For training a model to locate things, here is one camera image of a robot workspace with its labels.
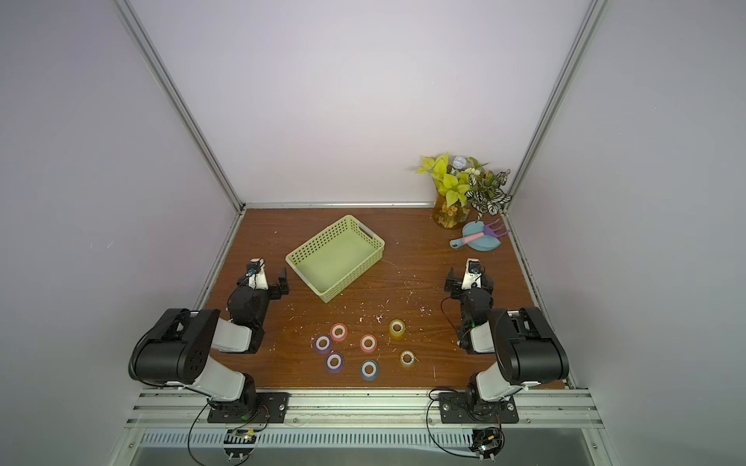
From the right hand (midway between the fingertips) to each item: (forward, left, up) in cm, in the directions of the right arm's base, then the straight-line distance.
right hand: (472, 266), depth 89 cm
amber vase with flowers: (+26, +1, -5) cm, 27 cm away
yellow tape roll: (-16, +23, -10) cm, 30 cm away
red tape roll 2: (-21, +32, -9) cm, 40 cm away
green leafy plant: (+25, +1, +13) cm, 28 cm away
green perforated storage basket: (+10, +45, -9) cm, 47 cm away
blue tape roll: (-29, +31, -10) cm, 43 cm away
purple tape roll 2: (-27, +41, -10) cm, 50 cm away
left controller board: (-46, +64, -13) cm, 80 cm away
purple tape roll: (-22, +45, -9) cm, 51 cm away
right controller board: (-44, +1, -12) cm, 45 cm away
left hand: (-2, +63, +1) cm, 63 cm away
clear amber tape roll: (-25, +20, -10) cm, 34 cm away
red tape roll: (-19, +40, -9) cm, 45 cm away
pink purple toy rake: (+23, -13, -10) cm, 28 cm away
